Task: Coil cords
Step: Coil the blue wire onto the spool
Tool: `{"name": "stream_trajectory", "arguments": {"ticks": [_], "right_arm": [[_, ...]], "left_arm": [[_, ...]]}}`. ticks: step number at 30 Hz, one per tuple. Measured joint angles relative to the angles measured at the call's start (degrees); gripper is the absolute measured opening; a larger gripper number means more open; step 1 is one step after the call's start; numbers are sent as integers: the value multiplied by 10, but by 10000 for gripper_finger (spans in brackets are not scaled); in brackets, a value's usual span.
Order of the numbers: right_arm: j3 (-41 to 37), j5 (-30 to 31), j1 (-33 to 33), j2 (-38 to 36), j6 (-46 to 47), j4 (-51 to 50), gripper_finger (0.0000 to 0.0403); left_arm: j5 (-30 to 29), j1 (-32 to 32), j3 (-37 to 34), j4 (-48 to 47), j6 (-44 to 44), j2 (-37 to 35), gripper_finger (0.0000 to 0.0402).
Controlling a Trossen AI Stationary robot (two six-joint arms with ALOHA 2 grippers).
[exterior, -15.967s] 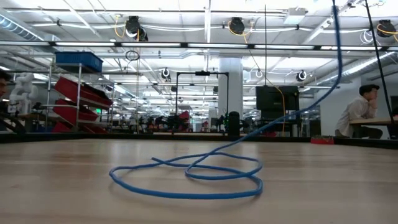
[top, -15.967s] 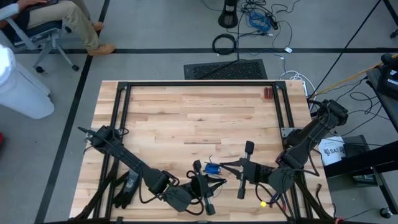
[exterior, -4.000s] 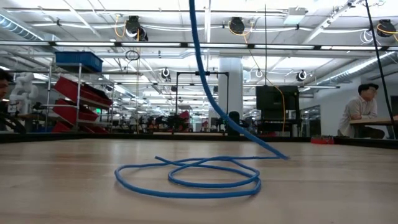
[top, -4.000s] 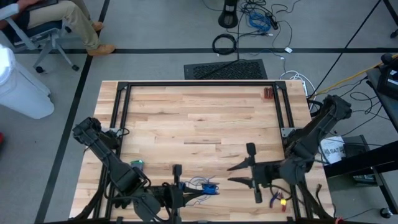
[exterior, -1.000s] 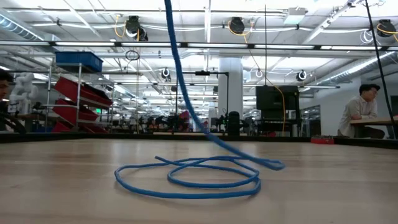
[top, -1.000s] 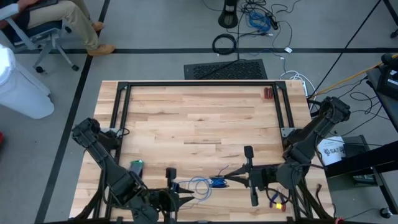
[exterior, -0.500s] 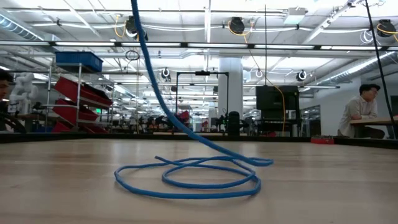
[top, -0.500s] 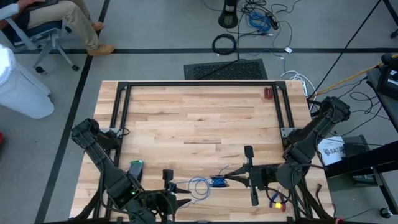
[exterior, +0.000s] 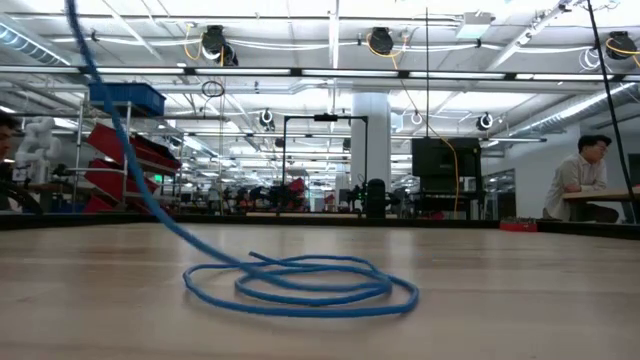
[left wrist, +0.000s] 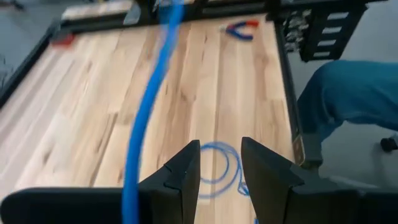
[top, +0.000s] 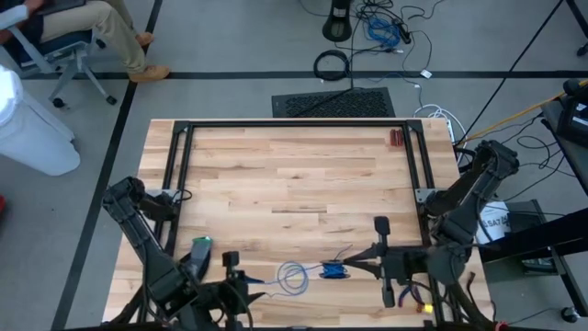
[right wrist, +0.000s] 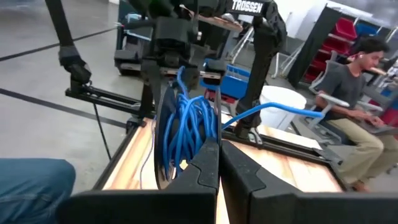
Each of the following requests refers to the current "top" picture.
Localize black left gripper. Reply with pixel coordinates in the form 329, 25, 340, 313
201, 251, 266, 331

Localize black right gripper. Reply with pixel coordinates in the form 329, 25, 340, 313
344, 215, 431, 308

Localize blue cord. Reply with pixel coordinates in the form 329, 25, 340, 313
264, 245, 355, 298

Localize black grey work glove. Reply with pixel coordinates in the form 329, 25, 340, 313
186, 235, 215, 277

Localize white cardboard box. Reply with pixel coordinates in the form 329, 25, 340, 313
475, 200, 513, 245

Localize white power strip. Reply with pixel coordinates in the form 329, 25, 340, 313
413, 103, 468, 155

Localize black floor mat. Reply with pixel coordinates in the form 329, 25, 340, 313
271, 86, 397, 120

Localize black equipment stand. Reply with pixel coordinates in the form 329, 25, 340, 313
477, 199, 588, 324

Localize thin black diagonal rod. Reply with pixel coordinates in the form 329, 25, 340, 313
457, 0, 566, 146

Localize black power strip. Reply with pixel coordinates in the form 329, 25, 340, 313
391, 17, 413, 46

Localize black floor stand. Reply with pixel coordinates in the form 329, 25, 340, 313
321, 0, 355, 43

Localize black cart with screen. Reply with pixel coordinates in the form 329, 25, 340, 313
540, 76, 588, 197

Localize white bin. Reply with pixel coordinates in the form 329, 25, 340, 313
0, 63, 82, 177

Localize black wheeled leg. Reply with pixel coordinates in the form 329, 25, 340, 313
565, 0, 588, 59

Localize person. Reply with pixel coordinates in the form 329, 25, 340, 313
0, 0, 171, 84

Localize grey office chair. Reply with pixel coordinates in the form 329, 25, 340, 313
0, 4, 119, 109

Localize dark laptop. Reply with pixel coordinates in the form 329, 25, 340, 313
39, 0, 88, 15

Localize red blue handled pliers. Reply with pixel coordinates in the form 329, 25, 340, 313
397, 284, 426, 314

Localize yellow cable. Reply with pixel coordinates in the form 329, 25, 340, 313
458, 78, 588, 144

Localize black coiled floor cable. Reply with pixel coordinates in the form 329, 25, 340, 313
312, 49, 352, 83

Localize blue coiled floor cable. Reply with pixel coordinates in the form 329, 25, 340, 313
366, 16, 402, 49

